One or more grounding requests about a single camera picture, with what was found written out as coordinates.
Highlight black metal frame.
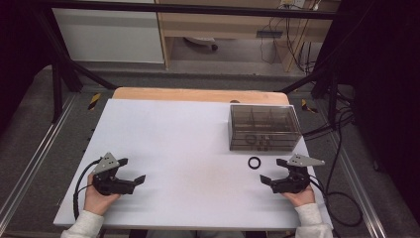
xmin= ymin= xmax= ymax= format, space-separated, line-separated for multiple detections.
xmin=31 ymin=0 xmax=351 ymax=125

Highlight transparent grey drawer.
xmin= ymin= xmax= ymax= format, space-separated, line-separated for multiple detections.
xmin=230 ymin=132 xmax=301 ymax=153

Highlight person's left hand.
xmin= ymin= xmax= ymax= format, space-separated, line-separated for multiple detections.
xmin=83 ymin=173 xmax=122 ymax=216

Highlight aluminium floor rail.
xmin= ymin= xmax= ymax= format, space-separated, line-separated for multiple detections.
xmin=0 ymin=93 xmax=78 ymax=226
xmin=325 ymin=132 xmax=387 ymax=238

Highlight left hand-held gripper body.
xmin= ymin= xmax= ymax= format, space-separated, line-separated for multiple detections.
xmin=91 ymin=152 xmax=136 ymax=196

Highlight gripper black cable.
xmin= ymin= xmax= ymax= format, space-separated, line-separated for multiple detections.
xmin=72 ymin=158 xmax=103 ymax=221
xmin=308 ymin=174 xmax=364 ymax=228

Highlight bundle of black cables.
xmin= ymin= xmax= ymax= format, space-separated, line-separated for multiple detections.
xmin=301 ymin=88 xmax=356 ymax=140

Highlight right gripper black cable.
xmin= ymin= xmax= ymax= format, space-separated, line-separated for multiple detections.
xmin=308 ymin=174 xmax=364 ymax=228

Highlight hanging black desk cables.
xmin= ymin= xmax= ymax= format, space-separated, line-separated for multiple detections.
xmin=259 ymin=0 xmax=326 ymax=75

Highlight small black clips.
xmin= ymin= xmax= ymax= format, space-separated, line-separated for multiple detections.
xmin=258 ymin=134 xmax=273 ymax=152

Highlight wooden desk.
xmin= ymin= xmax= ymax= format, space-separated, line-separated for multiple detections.
xmin=155 ymin=0 xmax=341 ymax=73

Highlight grey chair base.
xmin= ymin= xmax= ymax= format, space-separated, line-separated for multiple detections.
xmin=183 ymin=36 xmax=219 ymax=53

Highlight white cabinet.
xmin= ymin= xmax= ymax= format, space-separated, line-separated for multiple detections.
xmin=52 ymin=0 xmax=165 ymax=64

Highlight person's right hand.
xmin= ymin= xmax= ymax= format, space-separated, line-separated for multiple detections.
xmin=280 ymin=182 xmax=316 ymax=208

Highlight wooden table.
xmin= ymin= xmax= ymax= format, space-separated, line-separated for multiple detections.
xmin=112 ymin=86 xmax=291 ymax=106

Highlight black curtain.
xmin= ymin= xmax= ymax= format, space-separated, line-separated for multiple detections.
xmin=0 ymin=0 xmax=55 ymax=133
xmin=336 ymin=0 xmax=420 ymax=216

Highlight transparent grey drawer box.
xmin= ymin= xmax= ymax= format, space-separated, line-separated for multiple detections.
xmin=227 ymin=103 xmax=303 ymax=153

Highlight blue power strip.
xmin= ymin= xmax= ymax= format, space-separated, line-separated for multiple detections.
xmin=256 ymin=30 xmax=284 ymax=39

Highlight white board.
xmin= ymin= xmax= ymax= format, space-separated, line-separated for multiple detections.
xmin=52 ymin=98 xmax=334 ymax=231

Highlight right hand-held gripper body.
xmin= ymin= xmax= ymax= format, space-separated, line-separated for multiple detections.
xmin=270 ymin=154 xmax=326 ymax=194

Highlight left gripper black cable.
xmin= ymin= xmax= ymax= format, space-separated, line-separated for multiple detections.
xmin=72 ymin=158 xmax=103 ymax=221

